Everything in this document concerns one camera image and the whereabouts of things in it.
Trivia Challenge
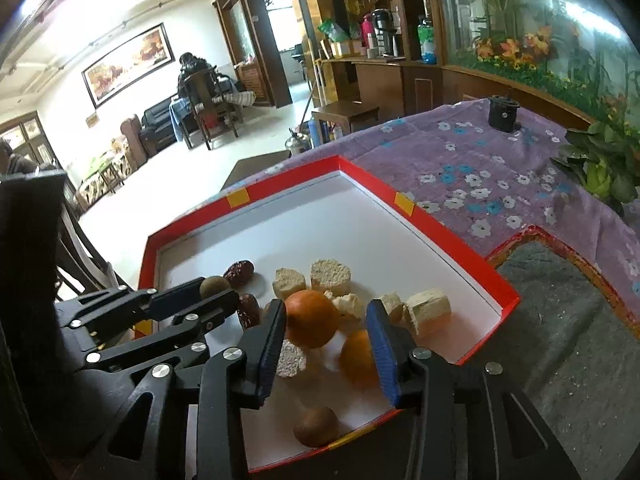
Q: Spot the wooden cabinet with floral glass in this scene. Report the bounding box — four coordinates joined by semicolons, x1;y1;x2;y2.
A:
350;0;640;131

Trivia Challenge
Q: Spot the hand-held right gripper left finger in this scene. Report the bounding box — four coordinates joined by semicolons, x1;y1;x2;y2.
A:
92;299;288;480

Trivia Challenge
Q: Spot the red cardboard box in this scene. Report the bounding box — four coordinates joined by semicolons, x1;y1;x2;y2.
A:
137;155;521;476

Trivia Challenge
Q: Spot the brown kiwi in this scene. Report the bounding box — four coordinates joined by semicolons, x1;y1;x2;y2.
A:
292;406;339;448
200;275;232;300

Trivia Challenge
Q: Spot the green and white bottle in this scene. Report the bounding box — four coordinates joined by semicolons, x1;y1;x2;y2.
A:
416;16;438;66

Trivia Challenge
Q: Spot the beige corn cob chunk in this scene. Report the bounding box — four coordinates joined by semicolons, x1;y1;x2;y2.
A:
380;292;407;325
404;287;452;338
275;339;308;378
325;290;367;333
310;258;352;297
272;267;307;301

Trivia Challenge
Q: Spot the purple floral tablecloth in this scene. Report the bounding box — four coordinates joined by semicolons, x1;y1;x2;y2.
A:
220;100;640;331

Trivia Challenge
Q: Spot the black thermos jug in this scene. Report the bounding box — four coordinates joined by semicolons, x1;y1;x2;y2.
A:
371;8;401;58

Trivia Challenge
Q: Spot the grey felt mat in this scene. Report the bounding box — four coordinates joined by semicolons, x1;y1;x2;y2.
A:
450;225;640;480

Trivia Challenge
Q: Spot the wicker hamper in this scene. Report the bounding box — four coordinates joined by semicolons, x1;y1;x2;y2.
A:
235;60;273;106

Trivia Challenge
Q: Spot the black motor block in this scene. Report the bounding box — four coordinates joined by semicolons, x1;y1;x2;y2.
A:
487;95;522;133

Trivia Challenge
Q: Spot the brown doormat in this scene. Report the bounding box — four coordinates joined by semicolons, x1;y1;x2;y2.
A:
220;150;293;193

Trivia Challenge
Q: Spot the orange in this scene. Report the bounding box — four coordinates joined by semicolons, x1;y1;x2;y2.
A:
340;329;383;388
284;289;341;350

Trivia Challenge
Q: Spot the green plastic bag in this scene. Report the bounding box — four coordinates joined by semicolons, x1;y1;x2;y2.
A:
317;19;351;43

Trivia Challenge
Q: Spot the wooden side counter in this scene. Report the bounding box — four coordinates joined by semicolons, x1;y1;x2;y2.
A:
315;52;443;116

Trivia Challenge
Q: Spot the metal kettle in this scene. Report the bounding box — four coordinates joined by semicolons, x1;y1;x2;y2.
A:
285;129;311;157

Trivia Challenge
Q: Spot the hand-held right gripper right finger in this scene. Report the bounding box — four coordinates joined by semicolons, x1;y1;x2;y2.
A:
366;299;581;480

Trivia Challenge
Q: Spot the wooden stool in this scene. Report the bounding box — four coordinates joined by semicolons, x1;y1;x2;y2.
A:
311;100;381;148

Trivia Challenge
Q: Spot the dark wooden chair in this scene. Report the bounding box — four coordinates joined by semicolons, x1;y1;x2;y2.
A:
55;180;136;301

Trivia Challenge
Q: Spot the green bok choy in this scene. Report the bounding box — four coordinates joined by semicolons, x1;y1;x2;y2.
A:
550;120;640;218

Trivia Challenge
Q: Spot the black sofa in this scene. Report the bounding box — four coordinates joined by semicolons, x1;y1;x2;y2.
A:
139;97;183;158

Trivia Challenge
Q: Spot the mop pole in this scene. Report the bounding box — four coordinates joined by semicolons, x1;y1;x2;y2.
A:
297;35;326;133

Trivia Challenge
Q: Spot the brown armchair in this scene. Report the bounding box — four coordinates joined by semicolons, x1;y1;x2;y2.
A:
120;116;151;171

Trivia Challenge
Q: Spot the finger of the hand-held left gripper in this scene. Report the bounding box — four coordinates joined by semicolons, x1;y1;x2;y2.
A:
85;289;241;372
55;277;208;341

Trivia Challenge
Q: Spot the floral bench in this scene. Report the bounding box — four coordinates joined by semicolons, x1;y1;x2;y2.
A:
74;152;133;211

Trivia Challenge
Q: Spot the framed wall painting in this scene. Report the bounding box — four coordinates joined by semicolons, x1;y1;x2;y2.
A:
81;22;173;109

